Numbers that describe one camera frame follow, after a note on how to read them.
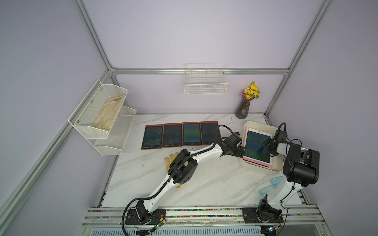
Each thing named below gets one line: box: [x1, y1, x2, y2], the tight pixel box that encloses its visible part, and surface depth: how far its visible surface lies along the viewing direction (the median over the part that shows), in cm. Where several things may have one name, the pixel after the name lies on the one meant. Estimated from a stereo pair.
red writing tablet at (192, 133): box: [181, 121, 203, 147], surface depth 110 cm
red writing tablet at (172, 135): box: [161, 122, 183, 148], surface depth 110 cm
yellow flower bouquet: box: [241, 80, 261, 100], surface depth 103 cm
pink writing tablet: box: [242, 127, 273, 170], surface depth 103 cm
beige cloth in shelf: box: [92, 94, 126, 132], surface depth 80 cm
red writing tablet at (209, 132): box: [200, 120, 221, 146], surface depth 112 cm
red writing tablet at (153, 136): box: [140, 124, 165, 150], surface depth 109 cm
